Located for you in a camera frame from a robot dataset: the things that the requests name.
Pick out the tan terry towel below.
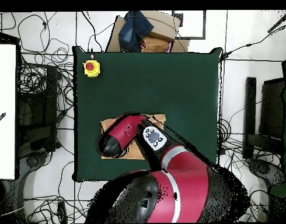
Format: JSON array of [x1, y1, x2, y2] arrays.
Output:
[[100, 113, 166, 160]]

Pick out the black flat bar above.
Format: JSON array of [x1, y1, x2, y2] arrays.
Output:
[[244, 76, 257, 160]]

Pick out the dark green tablecloth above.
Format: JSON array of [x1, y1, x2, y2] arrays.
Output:
[[72, 45, 223, 183]]

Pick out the yellow emergency stop button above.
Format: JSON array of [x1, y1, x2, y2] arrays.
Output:
[[83, 54, 102, 78]]

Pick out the brown folded cloth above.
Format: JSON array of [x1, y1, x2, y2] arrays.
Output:
[[141, 36, 172, 53]]

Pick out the blue denim jeans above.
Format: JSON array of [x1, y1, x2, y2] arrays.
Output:
[[118, 10, 155, 53]]

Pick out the brown cardboard box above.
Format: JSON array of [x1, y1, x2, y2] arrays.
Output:
[[105, 10, 190, 53]]

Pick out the black equipment rack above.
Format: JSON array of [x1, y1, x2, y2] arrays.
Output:
[[16, 65, 60, 152]]

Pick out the black stand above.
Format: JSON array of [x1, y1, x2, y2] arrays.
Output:
[[259, 78, 286, 141]]

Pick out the white table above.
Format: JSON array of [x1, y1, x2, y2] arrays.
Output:
[[0, 43, 18, 180]]

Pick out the black rod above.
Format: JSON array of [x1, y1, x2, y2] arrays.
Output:
[[267, 10, 286, 33]]

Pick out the black square frame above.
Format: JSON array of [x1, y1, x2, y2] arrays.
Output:
[[172, 10, 207, 40]]

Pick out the black caster base with cables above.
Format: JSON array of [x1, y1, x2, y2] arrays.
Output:
[[247, 157, 286, 187], [19, 150, 49, 178]]

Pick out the black cable with connector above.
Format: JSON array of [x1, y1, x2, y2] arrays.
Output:
[[221, 23, 286, 59]]

